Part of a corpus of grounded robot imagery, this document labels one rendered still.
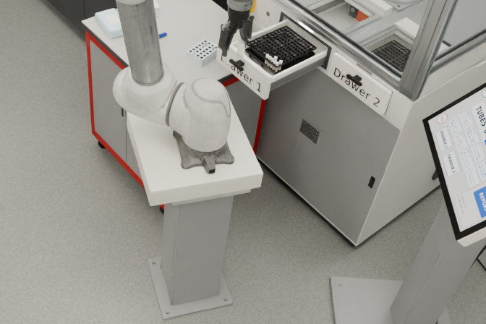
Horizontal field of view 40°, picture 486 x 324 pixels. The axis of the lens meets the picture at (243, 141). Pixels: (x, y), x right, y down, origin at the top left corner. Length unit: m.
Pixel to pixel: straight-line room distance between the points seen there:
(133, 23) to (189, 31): 1.07
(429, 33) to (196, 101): 0.82
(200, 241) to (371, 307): 0.85
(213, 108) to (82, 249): 1.20
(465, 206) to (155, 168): 0.98
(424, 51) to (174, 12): 1.17
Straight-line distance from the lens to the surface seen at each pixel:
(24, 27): 4.25
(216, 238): 2.55
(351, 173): 2.89
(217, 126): 2.12
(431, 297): 2.67
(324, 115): 2.85
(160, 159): 2.24
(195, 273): 2.71
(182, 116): 2.12
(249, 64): 2.52
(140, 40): 1.92
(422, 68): 2.41
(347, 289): 3.00
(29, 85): 3.83
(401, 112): 2.55
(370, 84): 2.57
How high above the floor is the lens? 2.47
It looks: 45 degrees down
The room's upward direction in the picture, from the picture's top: 9 degrees clockwise
